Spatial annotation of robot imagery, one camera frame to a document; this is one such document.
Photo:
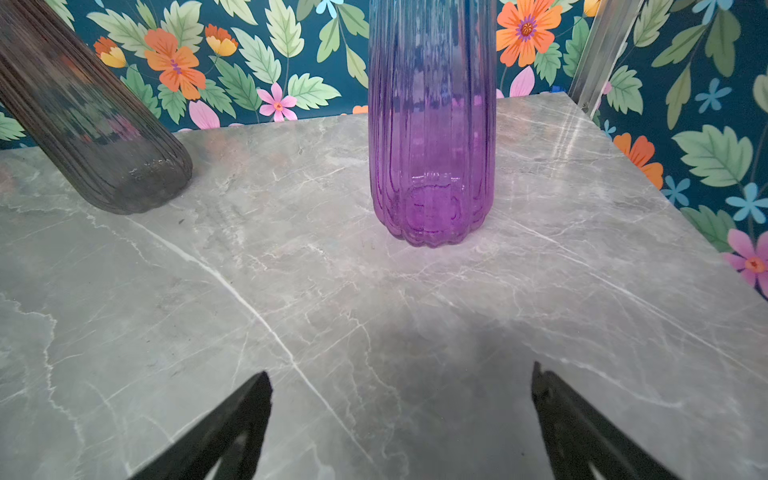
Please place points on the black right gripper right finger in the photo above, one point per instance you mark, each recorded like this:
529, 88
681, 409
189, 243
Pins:
580, 442

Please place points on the smoky brown ribbed glass vase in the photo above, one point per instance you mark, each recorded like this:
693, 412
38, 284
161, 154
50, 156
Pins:
100, 136

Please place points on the aluminium frame post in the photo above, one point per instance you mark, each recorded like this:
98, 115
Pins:
610, 29

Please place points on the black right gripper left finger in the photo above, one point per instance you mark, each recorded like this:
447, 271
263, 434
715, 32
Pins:
225, 444

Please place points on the purple ribbed glass vase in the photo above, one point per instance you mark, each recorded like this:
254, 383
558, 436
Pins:
432, 117

